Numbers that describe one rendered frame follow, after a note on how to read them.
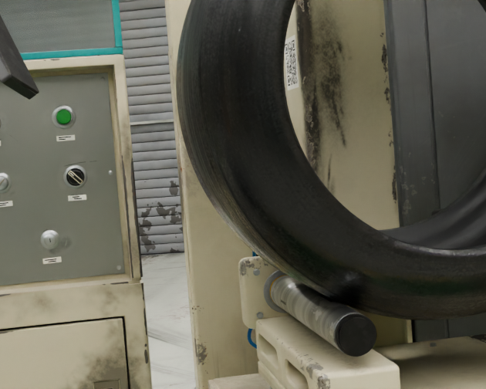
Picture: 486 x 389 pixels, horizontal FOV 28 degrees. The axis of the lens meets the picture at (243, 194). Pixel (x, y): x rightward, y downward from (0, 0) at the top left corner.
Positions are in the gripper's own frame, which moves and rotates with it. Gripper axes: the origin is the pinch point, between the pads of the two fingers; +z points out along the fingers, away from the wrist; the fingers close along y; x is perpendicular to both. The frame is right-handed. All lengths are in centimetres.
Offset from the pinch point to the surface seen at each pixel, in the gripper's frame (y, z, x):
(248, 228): 9, -5, -54
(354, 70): -10, -26, -83
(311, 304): 9, 4, -65
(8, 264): 54, -37, -92
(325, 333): 8, 9, -58
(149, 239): 255, -365, -887
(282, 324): 16, 0, -80
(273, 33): -4.9, -17.3, -44.4
